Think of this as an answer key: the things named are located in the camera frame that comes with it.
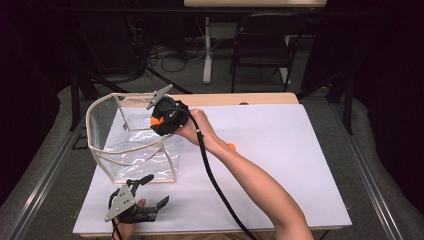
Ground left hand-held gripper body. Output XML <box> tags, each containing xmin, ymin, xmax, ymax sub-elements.
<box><xmin>104</xmin><ymin>184</ymin><xmax>158</xmax><ymax>224</ymax></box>

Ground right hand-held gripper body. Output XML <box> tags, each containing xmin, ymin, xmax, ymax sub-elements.
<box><xmin>145</xmin><ymin>83</ymin><xmax>192</xmax><ymax>137</ymax></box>

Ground clear plastic bag beige trim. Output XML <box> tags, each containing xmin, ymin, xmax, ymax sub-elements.
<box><xmin>85</xmin><ymin>92</ymin><xmax>181</xmax><ymax>184</ymax></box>

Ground person's right hand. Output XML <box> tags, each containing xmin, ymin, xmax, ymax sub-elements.
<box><xmin>174</xmin><ymin>108</ymin><xmax>222</xmax><ymax>154</ymax></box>

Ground person's left hand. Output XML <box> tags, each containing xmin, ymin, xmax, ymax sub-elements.
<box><xmin>114</xmin><ymin>198</ymin><xmax>147</xmax><ymax>240</ymax></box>

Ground wooden table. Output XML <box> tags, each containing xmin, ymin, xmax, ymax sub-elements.
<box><xmin>79</xmin><ymin>92</ymin><xmax>353</xmax><ymax>240</ymax></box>

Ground black metal stand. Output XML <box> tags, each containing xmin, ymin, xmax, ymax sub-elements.
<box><xmin>296</xmin><ymin>71</ymin><xmax>355</xmax><ymax>136</ymax></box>
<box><xmin>68</xmin><ymin>64</ymin><xmax>101</xmax><ymax>133</ymax></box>

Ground black folding chair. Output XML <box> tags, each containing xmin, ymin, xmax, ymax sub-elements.
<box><xmin>229</xmin><ymin>13</ymin><xmax>308</xmax><ymax>94</ymax></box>

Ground white table cover sheet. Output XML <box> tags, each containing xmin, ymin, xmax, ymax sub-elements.
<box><xmin>72</xmin><ymin>103</ymin><xmax>353</xmax><ymax>236</ymax></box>

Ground light desk with white legs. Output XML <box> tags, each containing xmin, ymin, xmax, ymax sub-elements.
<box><xmin>183</xmin><ymin>0</ymin><xmax>328</xmax><ymax>86</ymax></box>

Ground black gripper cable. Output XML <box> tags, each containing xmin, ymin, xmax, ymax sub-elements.
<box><xmin>159</xmin><ymin>106</ymin><xmax>259</xmax><ymax>240</ymax></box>
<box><xmin>108</xmin><ymin>189</ymin><xmax>124</xmax><ymax>240</ymax></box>

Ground black floor cable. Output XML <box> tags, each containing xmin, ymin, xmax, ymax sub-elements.
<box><xmin>146</xmin><ymin>33</ymin><xmax>208</xmax><ymax>74</ymax></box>

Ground metal floor rail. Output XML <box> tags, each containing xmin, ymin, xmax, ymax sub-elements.
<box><xmin>329</xmin><ymin>103</ymin><xmax>405</xmax><ymax>240</ymax></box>
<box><xmin>6</xmin><ymin>113</ymin><xmax>88</xmax><ymax>240</ymax></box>

